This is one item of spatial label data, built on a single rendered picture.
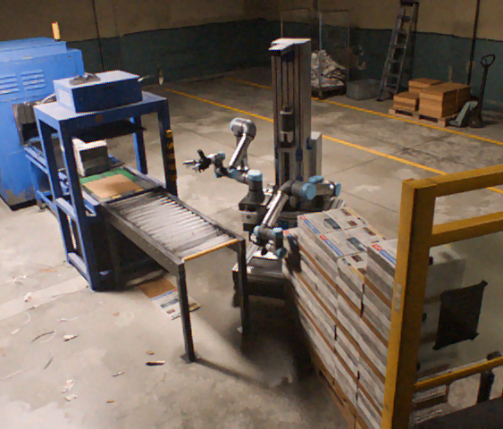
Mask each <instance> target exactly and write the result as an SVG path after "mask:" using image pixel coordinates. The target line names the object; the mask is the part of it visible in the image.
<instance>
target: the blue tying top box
mask: <svg viewBox="0 0 503 429"><path fill-rule="evenodd" d="M96 76H98V78H99V79H100V81H93V82H88V83H82V84H78V85H71V84H70V82H69V80H70V79H73V78H68V79H63V80H57V81H54V88H55V92H56V96H57V101H58V105H61V106H63V107H65V108H67V109H69V110H71V111H73V112H74V113H79V112H84V111H88V110H94V109H98V108H104V107H108V106H113V105H122V104H127V103H132V102H137V101H142V100H143V96H142V88H141V82H139V83H138V84H137V81H138V80H140V77H139V76H136V75H132V74H129V73H126V72H123V71H109V72H103V73H97V74H96Z"/></svg>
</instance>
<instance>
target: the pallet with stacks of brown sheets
mask: <svg viewBox="0 0 503 429"><path fill-rule="evenodd" d="M470 90H471V86H466V85H461V84H456V83H455V82H445V83H443V80H432V79H426V78H419V79H415V80H410V81H409V82H408V92H404V93H400V94H397V95H393V103H394V105H393V106H390V113H389V114H391V115H395V116H398V117H403V118H407V119H410V120H415V121H419V122H425V123H429V124H433V125H437V126H441V127H447V126H448V121H449V120H451V119H456V118H457V117H458V115H459V114H460V112H461V111H462V109H463V107H464V106H465V104H466V103H469V102H470V95H469V94H470ZM398 110H400V111H401V112H402V111H405V112H410V113H412V115H413V117H412V116H407V115H403V114H399V113H398ZM422 115H424V116H429V117H432V118H437V120H438V121H437V122H431V121H427V120H423V119H422Z"/></svg>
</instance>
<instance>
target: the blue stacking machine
mask: <svg viewBox="0 0 503 429"><path fill-rule="evenodd" d="M53 27H54V39H52V38H46V37H37V38H24V39H20V40H12V41H3V42H0V196H1V197H2V198H3V199H4V200H5V201H6V203H7V204H8V205H9V206H13V205H14V206H15V208H14V209H13V211H14V212H17V211H20V210H21V208H20V207H17V206H16V205H17V204H20V203H23V202H26V201H30V200H33V199H36V198H35V194H34V190H33V187H32V183H31V178H30V175H29V165H28V161H27V157H26V156H27V155H28V154H29V153H28V152H27V153H26V152H24V150H25V149H24V148H25V147H26V145H27V144H28V143H27V141H28V142H29V143H33V142H38V140H40V134H39V131H38V124H37V119H36V115H35V111H34V107H33V106H36V105H41V104H42V102H43V101H44V100H46V99H47V98H49V97H50V96H52V95H54V94H55V93H56V92H55V88H54V81H57V80H63V79H68V78H74V77H77V76H78V75H79V76H85V75H88V74H89V75H91V74H90V73H87V72H84V70H85V69H84V63H83V59H82V54H81V51H80V50H76V49H72V48H69V47H66V45H65V43H66V42H64V41H61V39H60V36H59V31H58V22H57V21H54V22H53ZM32 164H33V163H32ZM33 168H34V172H35V176H36V180H37V184H38V191H39V192H40V193H44V192H48V191H49V190H51V186H50V182H49V178H48V174H47V173H46V172H44V171H43V170H42V169H41V168H39V167H38V166H37V165H35V164H33Z"/></svg>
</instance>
